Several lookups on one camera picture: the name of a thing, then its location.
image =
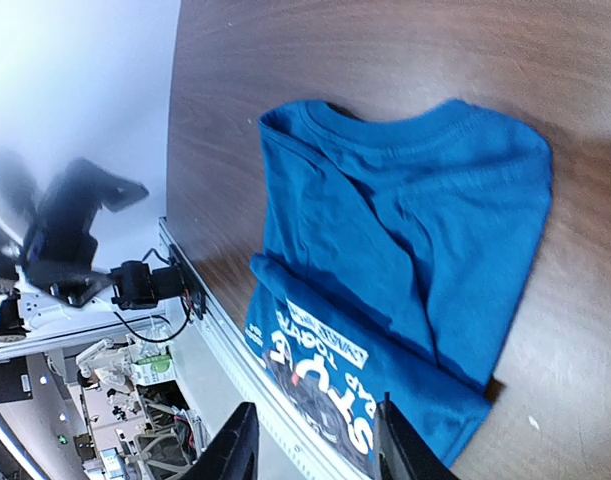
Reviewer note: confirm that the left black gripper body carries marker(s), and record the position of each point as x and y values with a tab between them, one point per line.
57	256

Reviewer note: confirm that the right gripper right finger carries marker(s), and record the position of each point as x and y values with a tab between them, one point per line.
401	453

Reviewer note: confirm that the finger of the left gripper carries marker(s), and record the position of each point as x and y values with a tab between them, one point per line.
74	197

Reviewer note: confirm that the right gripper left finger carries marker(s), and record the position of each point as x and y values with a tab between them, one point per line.
233	452

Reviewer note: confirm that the blue garment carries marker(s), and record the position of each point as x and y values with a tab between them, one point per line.
394	259

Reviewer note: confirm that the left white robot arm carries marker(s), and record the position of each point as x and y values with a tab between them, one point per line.
19	208

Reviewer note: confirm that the background lab clutter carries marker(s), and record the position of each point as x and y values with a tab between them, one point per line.
60	410

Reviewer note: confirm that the front aluminium rail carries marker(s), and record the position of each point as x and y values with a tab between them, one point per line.
217	371

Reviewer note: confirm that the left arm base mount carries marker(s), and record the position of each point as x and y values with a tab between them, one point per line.
194	296

